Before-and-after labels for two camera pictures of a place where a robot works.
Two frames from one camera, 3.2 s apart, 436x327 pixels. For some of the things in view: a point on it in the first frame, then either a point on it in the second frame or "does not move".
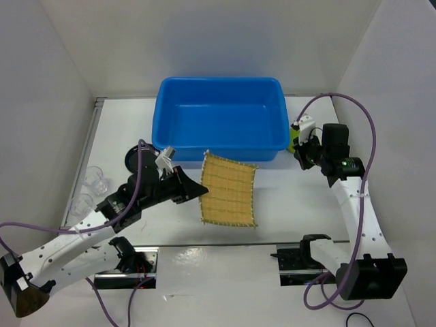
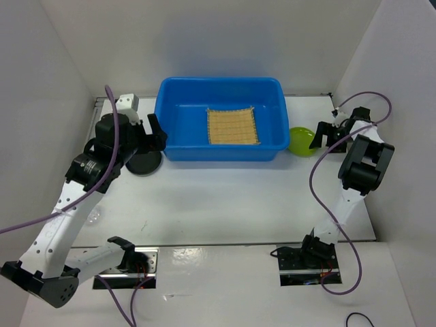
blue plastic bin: (246, 118) does not move
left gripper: (186, 188) -> (159, 136)
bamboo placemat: (229, 199) -> (234, 127)
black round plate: (148, 157) does not move
